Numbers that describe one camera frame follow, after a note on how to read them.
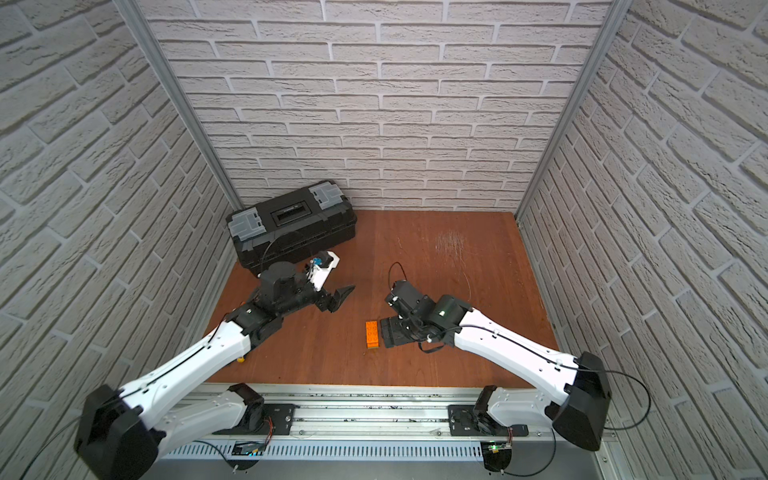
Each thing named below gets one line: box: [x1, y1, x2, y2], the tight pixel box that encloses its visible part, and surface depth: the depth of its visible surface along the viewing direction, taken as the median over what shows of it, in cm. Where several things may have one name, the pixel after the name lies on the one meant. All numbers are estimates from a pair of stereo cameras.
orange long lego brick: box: [365, 320, 379, 349], surface depth 84 cm
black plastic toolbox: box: [226, 180, 357, 276], surface depth 99 cm
